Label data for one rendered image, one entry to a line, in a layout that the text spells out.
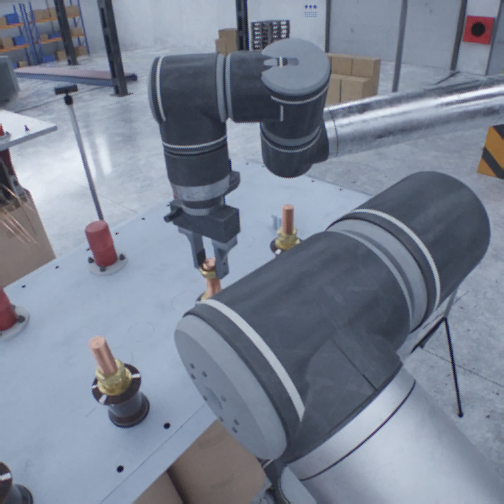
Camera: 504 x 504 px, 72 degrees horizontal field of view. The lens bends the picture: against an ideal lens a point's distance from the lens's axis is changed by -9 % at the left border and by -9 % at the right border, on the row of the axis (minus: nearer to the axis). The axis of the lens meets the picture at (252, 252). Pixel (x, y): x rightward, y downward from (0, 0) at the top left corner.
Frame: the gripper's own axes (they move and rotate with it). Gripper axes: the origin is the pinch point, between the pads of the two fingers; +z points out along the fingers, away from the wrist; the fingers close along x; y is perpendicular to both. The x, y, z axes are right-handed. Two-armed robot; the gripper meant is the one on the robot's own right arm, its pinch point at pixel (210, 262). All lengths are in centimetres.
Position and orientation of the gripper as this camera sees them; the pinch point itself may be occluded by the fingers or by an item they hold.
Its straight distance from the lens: 76.5
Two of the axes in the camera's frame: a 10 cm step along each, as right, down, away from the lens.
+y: -5.7, 5.1, -6.5
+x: 8.2, 3.1, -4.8
